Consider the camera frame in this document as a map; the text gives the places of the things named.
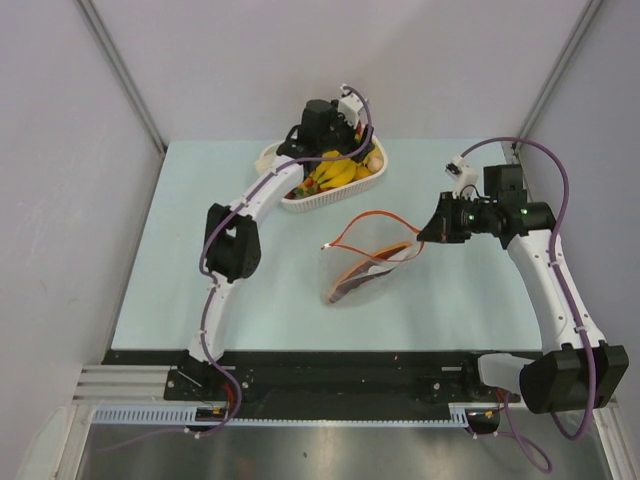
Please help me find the yellow banana bunch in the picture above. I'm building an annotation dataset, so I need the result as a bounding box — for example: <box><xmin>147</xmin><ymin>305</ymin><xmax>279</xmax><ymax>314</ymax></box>
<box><xmin>303</xmin><ymin>149</ymin><xmax>376</xmax><ymax>194</ymax></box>

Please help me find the clear zip bag red zipper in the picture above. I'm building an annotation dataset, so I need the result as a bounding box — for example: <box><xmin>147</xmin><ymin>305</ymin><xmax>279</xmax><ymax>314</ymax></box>
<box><xmin>319</xmin><ymin>210</ymin><xmax>424</xmax><ymax>306</ymax></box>

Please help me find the aluminium frame rail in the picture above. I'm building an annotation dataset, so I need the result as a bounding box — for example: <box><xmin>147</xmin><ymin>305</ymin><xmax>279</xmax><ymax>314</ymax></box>
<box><xmin>72</xmin><ymin>364</ymin><xmax>619</xmax><ymax>411</ymax></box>

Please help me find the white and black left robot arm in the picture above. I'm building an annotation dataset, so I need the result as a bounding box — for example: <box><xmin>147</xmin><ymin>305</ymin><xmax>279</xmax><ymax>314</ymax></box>
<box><xmin>188</xmin><ymin>90</ymin><xmax>372</xmax><ymax>364</ymax></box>

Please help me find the green white celery stalk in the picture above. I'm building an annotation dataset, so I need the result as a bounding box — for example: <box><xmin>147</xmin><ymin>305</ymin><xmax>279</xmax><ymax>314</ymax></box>
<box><xmin>254</xmin><ymin>153</ymin><xmax>274</xmax><ymax>175</ymax></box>

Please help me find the white perforated plastic basket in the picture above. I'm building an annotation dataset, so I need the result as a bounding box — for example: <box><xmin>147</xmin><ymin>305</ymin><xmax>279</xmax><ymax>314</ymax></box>
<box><xmin>257</xmin><ymin>135</ymin><xmax>388</xmax><ymax>213</ymax></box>

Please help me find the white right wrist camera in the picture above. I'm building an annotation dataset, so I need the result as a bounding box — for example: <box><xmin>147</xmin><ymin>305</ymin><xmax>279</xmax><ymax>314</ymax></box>
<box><xmin>445</xmin><ymin>155</ymin><xmax>478</xmax><ymax>198</ymax></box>

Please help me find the white garlic bulb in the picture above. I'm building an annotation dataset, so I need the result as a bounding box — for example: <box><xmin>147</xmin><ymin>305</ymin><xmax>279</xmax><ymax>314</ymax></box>
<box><xmin>367</xmin><ymin>154</ymin><xmax>384</xmax><ymax>173</ymax></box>

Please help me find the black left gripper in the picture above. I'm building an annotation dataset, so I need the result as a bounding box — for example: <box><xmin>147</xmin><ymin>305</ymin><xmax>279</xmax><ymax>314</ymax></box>
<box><xmin>316</xmin><ymin>100</ymin><xmax>372</xmax><ymax>163</ymax></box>

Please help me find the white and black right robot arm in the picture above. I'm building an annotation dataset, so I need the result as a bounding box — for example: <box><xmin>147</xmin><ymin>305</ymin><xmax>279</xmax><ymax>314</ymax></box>
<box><xmin>417</xmin><ymin>158</ymin><xmax>629</xmax><ymax>414</ymax></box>

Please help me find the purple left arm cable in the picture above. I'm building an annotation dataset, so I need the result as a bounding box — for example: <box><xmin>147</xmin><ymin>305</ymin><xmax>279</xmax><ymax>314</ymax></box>
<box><xmin>198</xmin><ymin>85</ymin><xmax>374</xmax><ymax>361</ymax></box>

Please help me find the left aluminium corner post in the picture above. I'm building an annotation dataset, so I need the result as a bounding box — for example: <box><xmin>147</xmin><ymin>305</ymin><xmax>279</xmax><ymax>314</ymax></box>
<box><xmin>73</xmin><ymin>0</ymin><xmax>168</xmax><ymax>159</ymax></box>

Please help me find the aluminium corner post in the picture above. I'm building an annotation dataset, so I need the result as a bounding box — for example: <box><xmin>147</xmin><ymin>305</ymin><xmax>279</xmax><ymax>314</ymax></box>
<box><xmin>73</xmin><ymin>0</ymin><xmax>168</xmax><ymax>159</ymax></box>
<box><xmin>517</xmin><ymin>0</ymin><xmax>606</xmax><ymax>138</ymax></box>

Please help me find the right aluminium corner post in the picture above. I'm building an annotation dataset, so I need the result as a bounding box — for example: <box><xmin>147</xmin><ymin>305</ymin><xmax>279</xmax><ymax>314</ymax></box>
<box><xmin>517</xmin><ymin>0</ymin><xmax>606</xmax><ymax>138</ymax></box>

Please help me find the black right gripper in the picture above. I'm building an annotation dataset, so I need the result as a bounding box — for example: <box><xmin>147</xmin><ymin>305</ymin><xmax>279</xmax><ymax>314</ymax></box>
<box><xmin>418</xmin><ymin>191</ymin><xmax>497</xmax><ymax>244</ymax></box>

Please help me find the white slotted cable duct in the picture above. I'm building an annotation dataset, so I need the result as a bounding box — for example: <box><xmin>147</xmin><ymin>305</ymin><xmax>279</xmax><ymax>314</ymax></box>
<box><xmin>91</xmin><ymin>405</ymin><xmax>469</xmax><ymax>428</ymax></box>

